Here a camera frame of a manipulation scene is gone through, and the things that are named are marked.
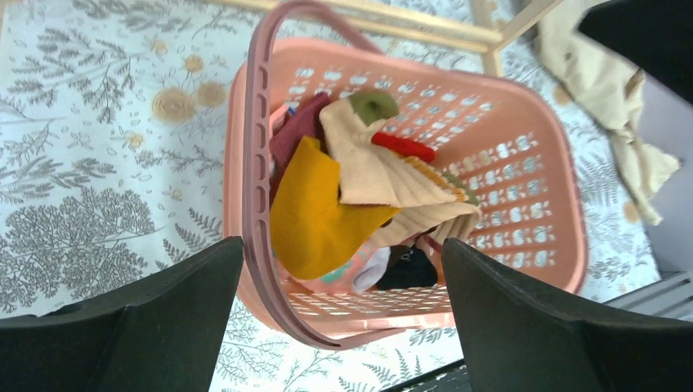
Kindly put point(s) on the pink green patterned sock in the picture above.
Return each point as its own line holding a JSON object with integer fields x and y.
{"x": 365, "y": 268}

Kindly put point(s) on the beige cloth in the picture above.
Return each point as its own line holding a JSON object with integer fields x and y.
{"x": 610, "y": 89}

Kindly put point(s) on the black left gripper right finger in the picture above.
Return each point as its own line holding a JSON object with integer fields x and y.
{"x": 521, "y": 334}

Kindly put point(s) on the wooden clothes rack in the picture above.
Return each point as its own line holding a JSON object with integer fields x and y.
{"x": 406, "y": 27}

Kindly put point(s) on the mustard yellow sock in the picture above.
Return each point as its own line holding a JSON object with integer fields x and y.
{"x": 312, "y": 233}

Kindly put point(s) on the pink laundry basket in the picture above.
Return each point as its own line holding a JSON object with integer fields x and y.
{"x": 504, "y": 142}

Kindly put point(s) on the navy sock red cuff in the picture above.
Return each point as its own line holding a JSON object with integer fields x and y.
{"x": 407, "y": 267}

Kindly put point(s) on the beige maroon striped sock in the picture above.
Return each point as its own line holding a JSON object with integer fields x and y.
{"x": 370, "y": 174}

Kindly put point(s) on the red snowflake sock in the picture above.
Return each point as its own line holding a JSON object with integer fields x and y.
{"x": 404, "y": 147}

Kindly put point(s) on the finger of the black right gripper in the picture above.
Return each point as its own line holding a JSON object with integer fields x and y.
{"x": 655, "y": 35}

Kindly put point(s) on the beige purple striped sock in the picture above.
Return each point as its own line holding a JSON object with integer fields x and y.
{"x": 304, "y": 122}

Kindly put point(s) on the floral patterned mat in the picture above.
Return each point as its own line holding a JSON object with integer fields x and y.
{"x": 113, "y": 120}

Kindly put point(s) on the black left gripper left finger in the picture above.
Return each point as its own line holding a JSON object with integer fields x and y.
{"x": 159, "y": 333}

